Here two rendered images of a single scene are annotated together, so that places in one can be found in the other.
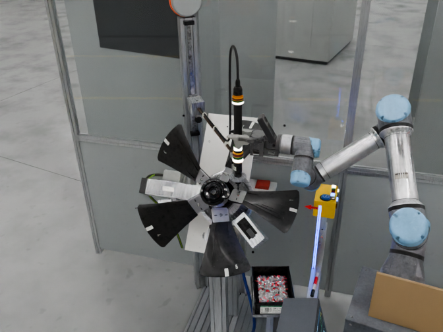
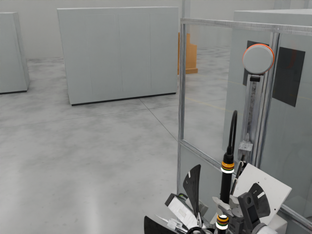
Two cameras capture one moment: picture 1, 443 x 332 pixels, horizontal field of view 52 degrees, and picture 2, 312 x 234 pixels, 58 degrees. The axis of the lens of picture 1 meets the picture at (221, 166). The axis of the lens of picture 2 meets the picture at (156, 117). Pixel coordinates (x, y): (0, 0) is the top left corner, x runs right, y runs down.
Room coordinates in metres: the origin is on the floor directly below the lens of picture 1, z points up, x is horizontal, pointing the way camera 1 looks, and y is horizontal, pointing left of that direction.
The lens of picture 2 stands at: (0.83, -0.46, 2.17)
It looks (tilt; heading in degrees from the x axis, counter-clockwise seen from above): 22 degrees down; 43
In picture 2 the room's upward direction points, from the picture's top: 1 degrees counter-clockwise
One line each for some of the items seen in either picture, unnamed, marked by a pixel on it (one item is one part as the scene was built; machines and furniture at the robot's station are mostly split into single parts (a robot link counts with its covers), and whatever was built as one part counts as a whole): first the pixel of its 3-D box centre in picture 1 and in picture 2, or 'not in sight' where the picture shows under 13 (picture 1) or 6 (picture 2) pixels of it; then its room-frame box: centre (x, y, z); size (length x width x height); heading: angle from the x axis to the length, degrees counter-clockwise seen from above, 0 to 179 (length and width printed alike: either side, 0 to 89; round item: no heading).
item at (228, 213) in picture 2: (249, 138); (229, 211); (1.59, -0.11, 1.48); 0.09 x 0.05 x 0.02; 83
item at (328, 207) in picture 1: (325, 201); not in sight; (1.81, -0.50, 1.02); 0.16 x 0.10 x 0.11; 163
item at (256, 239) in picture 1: (250, 230); not in sight; (1.65, -0.13, 0.98); 0.20 x 0.16 x 0.20; 163
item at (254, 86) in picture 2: (192, 81); (248, 129); (2.28, 0.14, 1.48); 0.05 x 0.03 x 0.62; 108
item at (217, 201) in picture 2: (237, 142); (219, 208); (1.61, -0.07, 1.46); 0.09 x 0.03 x 0.06; 83
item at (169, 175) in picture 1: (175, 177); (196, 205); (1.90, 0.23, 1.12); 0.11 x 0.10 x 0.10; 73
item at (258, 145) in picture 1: (265, 143); (246, 224); (1.60, -0.18, 1.45); 0.12 x 0.08 x 0.09; 73
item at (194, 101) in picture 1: (196, 105); (245, 151); (2.23, 0.13, 1.37); 0.10 x 0.07 x 0.08; 18
